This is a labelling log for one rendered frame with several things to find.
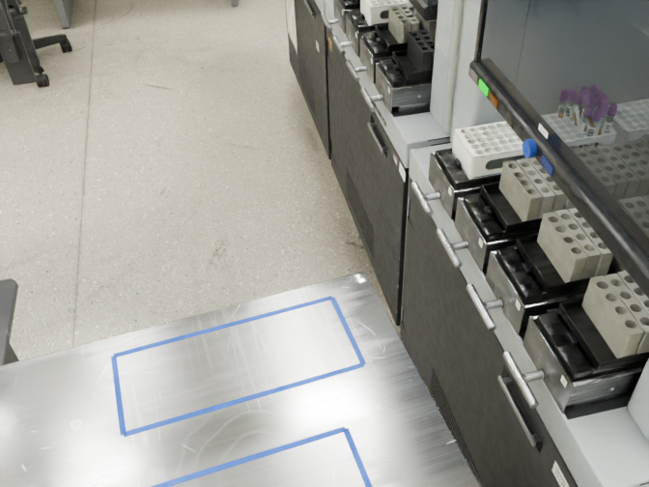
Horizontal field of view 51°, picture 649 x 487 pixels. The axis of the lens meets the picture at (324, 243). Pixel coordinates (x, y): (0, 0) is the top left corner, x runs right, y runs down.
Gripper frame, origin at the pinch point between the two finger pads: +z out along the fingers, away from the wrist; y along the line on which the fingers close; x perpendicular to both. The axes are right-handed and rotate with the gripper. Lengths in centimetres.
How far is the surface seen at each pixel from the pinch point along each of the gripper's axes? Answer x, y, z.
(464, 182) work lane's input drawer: 68, -4, 39
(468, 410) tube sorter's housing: 66, 16, 83
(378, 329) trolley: 42, 27, 38
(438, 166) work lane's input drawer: 66, -12, 40
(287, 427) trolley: 26, 40, 38
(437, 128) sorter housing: 75, -36, 47
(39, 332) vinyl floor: -40, -66, 120
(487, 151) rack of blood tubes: 73, -7, 35
